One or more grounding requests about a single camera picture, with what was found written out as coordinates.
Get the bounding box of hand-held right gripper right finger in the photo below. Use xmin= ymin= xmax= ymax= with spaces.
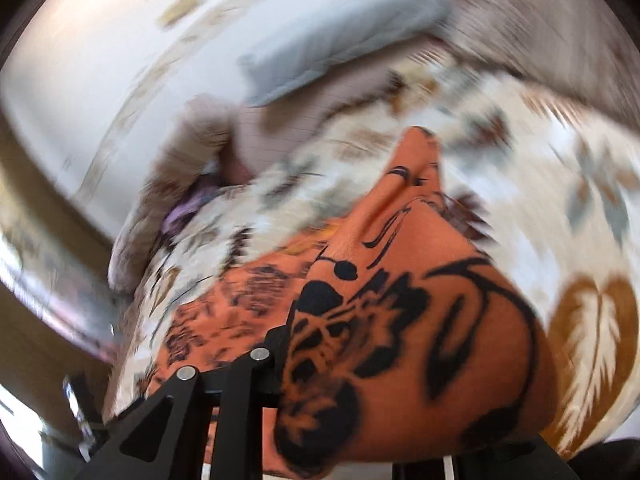
xmin=392 ymin=437 xmax=568 ymax=480

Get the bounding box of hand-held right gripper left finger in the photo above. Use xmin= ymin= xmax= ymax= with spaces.
xmin=74 ymin=326 xmax=296 ymax=480

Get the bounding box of orange floral dress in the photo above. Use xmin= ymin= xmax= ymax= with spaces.
xmin=145 ymin=126 xmax=568 ymax=478

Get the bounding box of glass door panel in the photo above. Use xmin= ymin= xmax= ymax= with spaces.
xmin=0 ymin=360 xmax=116 ymax=480

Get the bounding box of purple cloth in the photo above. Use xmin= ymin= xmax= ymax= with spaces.
xmin=160 ymin=180 xmax=221 ymax=236

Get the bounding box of striped bolster pillow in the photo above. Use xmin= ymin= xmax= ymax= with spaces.
xmin=107 ymin=95 xmax=241 ymax=296

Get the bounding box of leaf print bed blanket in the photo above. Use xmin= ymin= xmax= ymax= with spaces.
xmin=102 ymin=55 xmax=640 ymax=461

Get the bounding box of grey blue pillow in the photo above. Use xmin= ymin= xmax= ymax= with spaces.
xmin=239 ymin=0 xmax=453 ymax=108

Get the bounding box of striped square pillow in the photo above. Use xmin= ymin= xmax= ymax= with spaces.
xmin=440 ymin=0 xmax=636 ymax=106

